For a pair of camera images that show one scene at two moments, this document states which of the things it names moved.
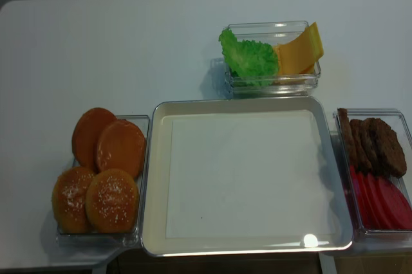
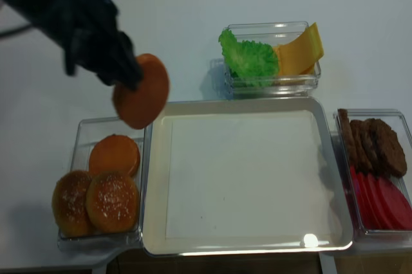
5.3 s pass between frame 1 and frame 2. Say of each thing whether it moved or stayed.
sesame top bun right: stayed
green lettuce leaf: stayed
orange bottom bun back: moved
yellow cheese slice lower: stayed
